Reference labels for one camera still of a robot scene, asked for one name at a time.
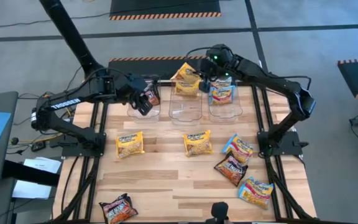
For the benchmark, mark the black power adapter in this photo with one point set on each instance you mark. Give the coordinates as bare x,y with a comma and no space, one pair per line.
38,146

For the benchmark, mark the yellow Maruchan ramen pack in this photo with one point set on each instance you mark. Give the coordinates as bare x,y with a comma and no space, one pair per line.
186,89
197,144
185,74
130,147

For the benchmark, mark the white paper sheet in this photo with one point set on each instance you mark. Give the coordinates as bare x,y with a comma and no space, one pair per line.
42,165
30,189

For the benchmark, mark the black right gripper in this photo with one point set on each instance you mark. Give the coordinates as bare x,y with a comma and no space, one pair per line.
219,62

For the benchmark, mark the clear plastic storage bin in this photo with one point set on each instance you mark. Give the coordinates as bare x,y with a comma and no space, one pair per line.
225,113
145,117
185,109

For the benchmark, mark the black desk support beam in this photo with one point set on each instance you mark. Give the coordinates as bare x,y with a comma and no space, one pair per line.
30,174

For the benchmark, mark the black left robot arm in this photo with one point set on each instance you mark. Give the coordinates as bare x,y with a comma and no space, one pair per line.
65,104

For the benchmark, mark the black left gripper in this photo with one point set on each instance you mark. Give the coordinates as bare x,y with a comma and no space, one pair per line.
126,88

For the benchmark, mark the black camera device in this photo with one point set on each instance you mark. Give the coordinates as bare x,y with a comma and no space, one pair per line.
219,211

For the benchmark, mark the black diagonal frame brace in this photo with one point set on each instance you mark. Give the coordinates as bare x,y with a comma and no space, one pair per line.
287,193
80,189

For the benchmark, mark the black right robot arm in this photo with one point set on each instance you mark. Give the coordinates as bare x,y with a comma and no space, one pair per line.
269,77

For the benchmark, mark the small round black plug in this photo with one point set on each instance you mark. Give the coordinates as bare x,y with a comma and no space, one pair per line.
15,141

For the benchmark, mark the grey side desk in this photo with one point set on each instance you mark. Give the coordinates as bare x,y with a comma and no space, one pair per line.
8,102

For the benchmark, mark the black camera stand pole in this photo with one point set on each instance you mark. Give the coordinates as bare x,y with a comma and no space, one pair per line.
70,34

